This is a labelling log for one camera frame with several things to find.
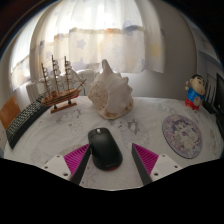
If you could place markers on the wooden model sailing ship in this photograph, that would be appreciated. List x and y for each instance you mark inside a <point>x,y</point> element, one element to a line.
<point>61,94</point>

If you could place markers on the black computer mouse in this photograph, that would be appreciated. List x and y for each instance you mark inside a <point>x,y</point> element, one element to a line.
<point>105,150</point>

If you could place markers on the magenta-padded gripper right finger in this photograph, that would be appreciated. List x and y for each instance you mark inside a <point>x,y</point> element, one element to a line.
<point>146,159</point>

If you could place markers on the large white conch shell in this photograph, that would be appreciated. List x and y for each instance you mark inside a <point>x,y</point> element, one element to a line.
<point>111,93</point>

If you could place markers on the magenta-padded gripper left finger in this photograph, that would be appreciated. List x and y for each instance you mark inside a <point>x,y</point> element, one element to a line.
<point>76,159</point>

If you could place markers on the black keyboard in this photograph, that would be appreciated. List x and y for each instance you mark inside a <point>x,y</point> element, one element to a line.
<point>25,120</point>

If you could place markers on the black router with antennas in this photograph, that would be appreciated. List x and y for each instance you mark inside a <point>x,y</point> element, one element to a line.
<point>209,100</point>

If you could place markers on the white printed tablecloth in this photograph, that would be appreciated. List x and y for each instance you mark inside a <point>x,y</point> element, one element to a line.
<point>66,133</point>

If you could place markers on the white star-print curtain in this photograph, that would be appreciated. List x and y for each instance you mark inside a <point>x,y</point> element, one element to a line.
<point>100,40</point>

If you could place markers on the round purple printed mouse pad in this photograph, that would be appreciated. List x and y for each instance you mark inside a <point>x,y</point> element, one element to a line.
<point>182,136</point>

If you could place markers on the brown wooden chair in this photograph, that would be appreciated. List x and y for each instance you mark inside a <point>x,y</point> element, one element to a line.
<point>9,111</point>

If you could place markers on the white radiator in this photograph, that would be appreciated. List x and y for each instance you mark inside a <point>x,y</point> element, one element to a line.
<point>33,90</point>

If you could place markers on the black monitor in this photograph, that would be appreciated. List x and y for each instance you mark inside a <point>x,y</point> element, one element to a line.
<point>220,96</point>

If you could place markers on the cartoon boy figurine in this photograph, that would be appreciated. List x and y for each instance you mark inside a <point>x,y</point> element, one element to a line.
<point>194,95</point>

